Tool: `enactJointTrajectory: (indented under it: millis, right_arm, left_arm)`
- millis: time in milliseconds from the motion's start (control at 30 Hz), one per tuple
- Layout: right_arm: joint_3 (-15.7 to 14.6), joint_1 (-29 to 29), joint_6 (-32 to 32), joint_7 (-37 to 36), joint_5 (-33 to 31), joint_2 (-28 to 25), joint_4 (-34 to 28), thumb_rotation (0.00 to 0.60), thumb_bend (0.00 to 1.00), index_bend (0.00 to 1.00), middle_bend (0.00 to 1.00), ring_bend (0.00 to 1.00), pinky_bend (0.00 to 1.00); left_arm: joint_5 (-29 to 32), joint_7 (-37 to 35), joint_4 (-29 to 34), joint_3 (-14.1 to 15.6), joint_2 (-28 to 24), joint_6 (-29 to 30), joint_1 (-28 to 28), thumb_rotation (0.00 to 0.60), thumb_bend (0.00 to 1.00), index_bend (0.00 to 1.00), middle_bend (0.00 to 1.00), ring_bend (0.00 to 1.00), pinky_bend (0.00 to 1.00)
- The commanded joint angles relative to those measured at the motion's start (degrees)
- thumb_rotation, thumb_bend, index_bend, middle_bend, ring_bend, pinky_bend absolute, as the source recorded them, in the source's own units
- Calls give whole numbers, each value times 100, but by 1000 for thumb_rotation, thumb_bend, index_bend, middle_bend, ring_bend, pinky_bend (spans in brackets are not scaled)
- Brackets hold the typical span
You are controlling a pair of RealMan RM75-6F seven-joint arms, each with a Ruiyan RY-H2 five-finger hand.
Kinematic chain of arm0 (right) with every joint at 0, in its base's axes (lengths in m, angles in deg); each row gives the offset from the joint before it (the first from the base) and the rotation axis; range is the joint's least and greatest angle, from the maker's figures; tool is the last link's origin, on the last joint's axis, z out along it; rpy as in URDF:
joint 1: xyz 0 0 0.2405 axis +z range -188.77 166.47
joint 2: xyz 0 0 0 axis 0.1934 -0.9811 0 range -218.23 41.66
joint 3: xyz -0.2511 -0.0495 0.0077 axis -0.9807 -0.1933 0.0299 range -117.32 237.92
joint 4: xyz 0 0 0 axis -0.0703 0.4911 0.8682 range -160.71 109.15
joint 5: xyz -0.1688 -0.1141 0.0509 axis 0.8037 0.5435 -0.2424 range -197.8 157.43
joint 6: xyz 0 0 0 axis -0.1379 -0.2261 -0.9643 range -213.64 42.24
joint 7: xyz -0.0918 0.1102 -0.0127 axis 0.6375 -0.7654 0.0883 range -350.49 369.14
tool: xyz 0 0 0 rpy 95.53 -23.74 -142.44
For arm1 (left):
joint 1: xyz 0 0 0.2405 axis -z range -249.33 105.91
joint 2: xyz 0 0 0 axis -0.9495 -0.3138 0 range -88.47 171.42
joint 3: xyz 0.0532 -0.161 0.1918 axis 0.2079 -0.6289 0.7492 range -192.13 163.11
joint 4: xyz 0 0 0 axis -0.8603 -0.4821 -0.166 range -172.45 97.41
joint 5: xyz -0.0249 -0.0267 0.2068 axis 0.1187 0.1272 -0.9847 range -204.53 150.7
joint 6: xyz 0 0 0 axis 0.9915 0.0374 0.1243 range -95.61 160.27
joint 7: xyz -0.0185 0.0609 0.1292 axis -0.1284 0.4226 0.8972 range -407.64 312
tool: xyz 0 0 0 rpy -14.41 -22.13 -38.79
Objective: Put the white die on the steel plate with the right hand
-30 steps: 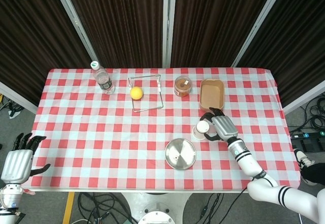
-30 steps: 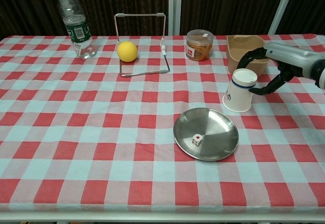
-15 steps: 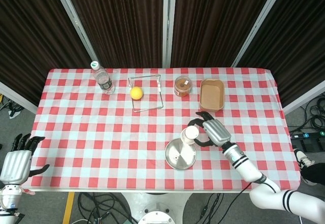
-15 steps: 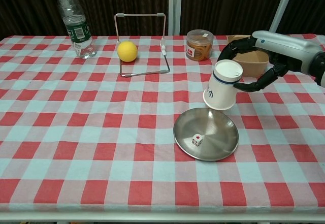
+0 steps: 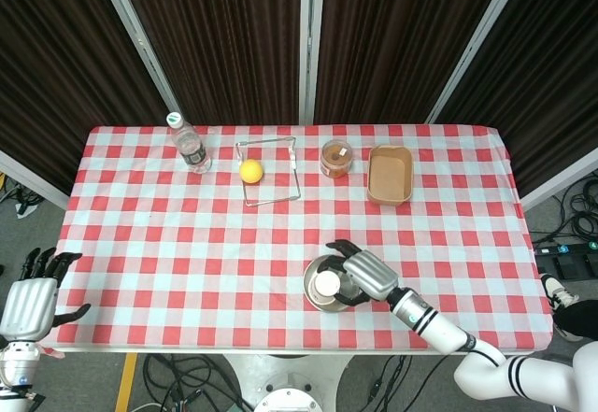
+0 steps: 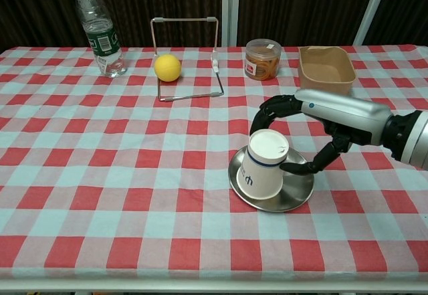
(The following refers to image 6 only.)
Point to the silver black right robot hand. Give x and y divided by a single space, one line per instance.
347 117

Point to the white paper cup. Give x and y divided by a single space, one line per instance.
261 171

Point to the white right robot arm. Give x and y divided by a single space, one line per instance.
414 141

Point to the round metal plate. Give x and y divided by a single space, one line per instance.
294 191

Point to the brown paper box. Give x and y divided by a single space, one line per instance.
326 71

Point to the clear plastic snack jar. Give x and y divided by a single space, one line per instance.
262 61

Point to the yellow ball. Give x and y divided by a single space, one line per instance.
168 68

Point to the red white checkered tablecloth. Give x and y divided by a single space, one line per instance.
117 174

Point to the clear plastic water bottle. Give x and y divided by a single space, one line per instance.
100 34

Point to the aluminium partition post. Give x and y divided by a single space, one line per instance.
371 7
230 7

